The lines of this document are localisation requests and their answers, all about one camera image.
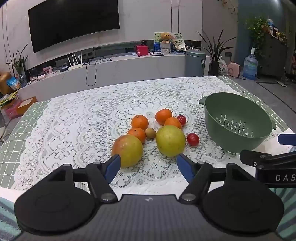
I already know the red cherry tomato front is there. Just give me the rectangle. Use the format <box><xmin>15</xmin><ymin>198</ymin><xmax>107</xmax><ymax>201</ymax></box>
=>
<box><xmin>187</xmin><ymin>133</ymin><xmax>200</xmax><ymax>147</ymax></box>

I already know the red cherry tomato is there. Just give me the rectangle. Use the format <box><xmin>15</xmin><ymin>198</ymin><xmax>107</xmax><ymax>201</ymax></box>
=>
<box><xmin>177</xmin><ymin>115</ymin><xmax>187</xmax><ymax>126</ymax></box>
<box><xmin>187</xmin><ymin>133</ymin><xmax>200</xmax><ymax>147</ymax></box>

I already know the yellow-green pear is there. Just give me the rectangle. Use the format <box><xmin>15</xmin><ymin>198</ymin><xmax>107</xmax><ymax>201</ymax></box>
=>
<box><xmin>156</xmin><ymin>125</ymin><xmax>186</xmax><ymax>158</ymax></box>

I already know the red cherry tomato back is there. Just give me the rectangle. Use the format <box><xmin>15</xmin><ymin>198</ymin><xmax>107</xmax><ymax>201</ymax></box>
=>
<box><xmin>177</xmin><ymin>115</ymin><xmax>187</xmax><ymax>126</ymax></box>

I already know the orange tangerine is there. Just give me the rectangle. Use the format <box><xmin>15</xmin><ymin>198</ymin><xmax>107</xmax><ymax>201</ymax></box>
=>
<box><xmin>165</xmin><ymin>117</ymin><xmax>183</xmax><ymax>130</ymax></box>
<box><xmin>155</xmin><ymin>108</ymin><xmax>173</xmax><ymax>125</ymax></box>
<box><xmin>127</xmin><ymin>128</ymin><xmax>146</xmax><ymax>144</ymax></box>
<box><xmin>131</xmin><ymin>115</ymin><xmax>149</xmax><ymax>131</ymax></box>

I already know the green colander bowl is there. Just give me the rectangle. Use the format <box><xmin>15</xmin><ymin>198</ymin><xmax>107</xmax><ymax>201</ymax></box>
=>
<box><xmin>199</xmin><ymin>92</ymin><xmax>276</xmax><ymax>154</ymax></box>

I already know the blue water jug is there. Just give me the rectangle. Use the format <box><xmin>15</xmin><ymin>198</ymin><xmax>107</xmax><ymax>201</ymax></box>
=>
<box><xmin>242</xmin><ymin>47</ymin><xmax>258</xmax><ymax>80</ymax></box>

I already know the dark drawer cabinet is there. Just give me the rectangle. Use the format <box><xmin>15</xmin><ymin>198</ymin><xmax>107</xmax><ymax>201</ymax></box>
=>
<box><xmin>259</xmin><ymin>34</ymin><xmax>288</xmax><ymax>78</ymax></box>

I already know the pink small heater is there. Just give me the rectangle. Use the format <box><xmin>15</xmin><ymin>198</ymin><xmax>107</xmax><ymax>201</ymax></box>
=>
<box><xmin>228</xmin><ymin>62</ymin><xmax>240</xmax><ymax>78</ymax></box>

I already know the green grid table mat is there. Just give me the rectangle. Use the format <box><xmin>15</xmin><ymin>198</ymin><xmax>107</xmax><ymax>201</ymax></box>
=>
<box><xmin>0</xmin><ymin>75</ymin><xmax>290</xmax><ymax>181</ymax></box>

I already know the white plastic bag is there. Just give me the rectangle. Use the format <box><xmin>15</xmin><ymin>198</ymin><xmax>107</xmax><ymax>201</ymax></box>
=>
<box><xmin>218</xmin><ymin>56</ymin><xmax>228</xmax><ymax>76</ymax></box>

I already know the orange cardboard box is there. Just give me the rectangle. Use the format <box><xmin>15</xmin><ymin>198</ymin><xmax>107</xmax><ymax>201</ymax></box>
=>
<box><xmin>16</xmin><ymin>96</ymin><xmax>37</xmax><ymax>116</ymax></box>

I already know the striped teal sleeve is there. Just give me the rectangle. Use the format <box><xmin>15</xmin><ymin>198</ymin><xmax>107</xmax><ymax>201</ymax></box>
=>
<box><xmin>1</xmin><ymin>188</ymin><xmax>295</xmax><ymax>240</ymax></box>

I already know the white tv cabinet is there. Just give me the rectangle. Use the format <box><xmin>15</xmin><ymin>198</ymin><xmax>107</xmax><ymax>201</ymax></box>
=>
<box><xmin>17</xmin><ymin>51</ymin><xmax>211</xmax><ymax>102</ymax></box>

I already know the white wifi router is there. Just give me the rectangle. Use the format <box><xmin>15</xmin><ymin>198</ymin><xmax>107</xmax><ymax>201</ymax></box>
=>
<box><xmin>67</xmin><ymin>53</ymin><xmax>83</xmax><ymax>70</ymax></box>

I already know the grey-blue trash bin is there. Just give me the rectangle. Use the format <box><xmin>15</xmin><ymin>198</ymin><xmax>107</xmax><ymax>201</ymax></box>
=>
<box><xmin>185</xmin><ymin>50</ymin><xmax>206</xmax><ymax>77</ymax></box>

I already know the potted long-leaf plant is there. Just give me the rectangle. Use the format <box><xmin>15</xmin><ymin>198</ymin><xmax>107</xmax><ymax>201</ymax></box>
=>
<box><xmin>197</xmin><ymin>30</ymin><xmax>236</xmax><ymax>76</ymax></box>

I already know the trailing green plant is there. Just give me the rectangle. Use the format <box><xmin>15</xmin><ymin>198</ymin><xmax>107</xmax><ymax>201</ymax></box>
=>
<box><xmin>246</xmin><ymin>16</ymin><xmax>274</xmax><ymax>70</ymax></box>

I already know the golden vase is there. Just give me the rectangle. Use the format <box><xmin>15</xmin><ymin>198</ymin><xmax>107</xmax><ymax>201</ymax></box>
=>
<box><xmin>0</xmin><ymin>72</ymin><xmax>13</xmax><ymax>95</ymax></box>

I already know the red box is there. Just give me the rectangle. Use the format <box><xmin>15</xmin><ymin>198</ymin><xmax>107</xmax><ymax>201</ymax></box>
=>
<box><xmin>136</xmin><ymin>45</ymin><xmax>149</xmax><ymax>56</ymax></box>

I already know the left potted plant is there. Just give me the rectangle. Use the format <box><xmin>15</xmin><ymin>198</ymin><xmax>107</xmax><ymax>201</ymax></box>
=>
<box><xmin>8</xmin><ymin>43</ymin><xmax>28</xmax><ymax>87</ymax></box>

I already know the teddy bear bouquet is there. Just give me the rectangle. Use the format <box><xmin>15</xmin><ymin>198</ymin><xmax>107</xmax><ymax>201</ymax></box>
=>
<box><xmin>160</xmin><ymin>32</ymin><xmax>171</xmax><ymax>55</ymax></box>

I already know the black power cable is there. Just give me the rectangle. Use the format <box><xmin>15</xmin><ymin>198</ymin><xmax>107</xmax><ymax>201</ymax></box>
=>
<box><xmin>85</xmin><ymin>60</ymin><xmax>98</xmax><ymax>87</ymax></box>

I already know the black wall television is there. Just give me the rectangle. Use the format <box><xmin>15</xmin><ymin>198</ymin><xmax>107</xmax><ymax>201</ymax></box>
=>
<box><xmin>28</xmin><ymin>0</ymin><xmax>119</xmax><ymax>53</ymax></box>

